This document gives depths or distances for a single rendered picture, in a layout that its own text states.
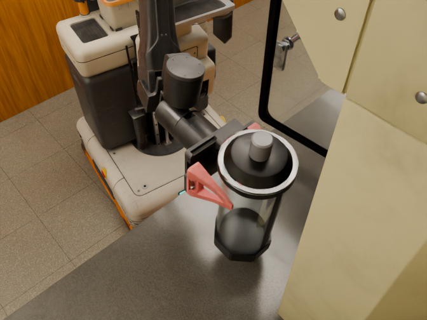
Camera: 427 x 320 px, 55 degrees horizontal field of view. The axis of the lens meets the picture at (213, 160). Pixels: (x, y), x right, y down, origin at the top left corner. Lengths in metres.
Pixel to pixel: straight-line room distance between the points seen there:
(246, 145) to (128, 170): 1.28
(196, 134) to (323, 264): 0.26
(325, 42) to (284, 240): 0.52
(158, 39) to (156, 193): 1.09
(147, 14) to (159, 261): 0.43
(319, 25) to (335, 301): 0.36
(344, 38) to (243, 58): 2.52
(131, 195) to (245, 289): 1.02
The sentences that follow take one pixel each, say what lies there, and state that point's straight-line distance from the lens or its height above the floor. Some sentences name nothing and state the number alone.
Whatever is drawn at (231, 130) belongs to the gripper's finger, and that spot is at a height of 1.20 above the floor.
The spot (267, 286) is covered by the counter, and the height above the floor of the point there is 0.94.
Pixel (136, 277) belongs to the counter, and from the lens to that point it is 0.77.
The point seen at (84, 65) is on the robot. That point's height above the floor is 0.75.
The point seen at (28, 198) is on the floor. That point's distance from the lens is 2.20.
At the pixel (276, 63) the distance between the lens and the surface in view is 0.80.
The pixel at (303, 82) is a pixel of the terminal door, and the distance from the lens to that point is 0.81.
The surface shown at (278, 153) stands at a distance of 0.54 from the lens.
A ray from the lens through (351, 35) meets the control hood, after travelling 0.33.
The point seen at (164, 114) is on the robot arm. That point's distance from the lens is 0.65.
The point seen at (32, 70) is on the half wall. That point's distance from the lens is 2.56.
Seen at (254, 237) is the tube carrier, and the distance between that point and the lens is 0.64.
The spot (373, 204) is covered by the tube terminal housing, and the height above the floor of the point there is 1.32.
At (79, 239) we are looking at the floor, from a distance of 1.98.
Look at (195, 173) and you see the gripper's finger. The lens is 0.57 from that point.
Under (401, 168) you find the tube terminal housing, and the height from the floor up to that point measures 1.38.
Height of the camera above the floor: 1.63
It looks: 49 degrees down
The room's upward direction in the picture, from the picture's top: straight up
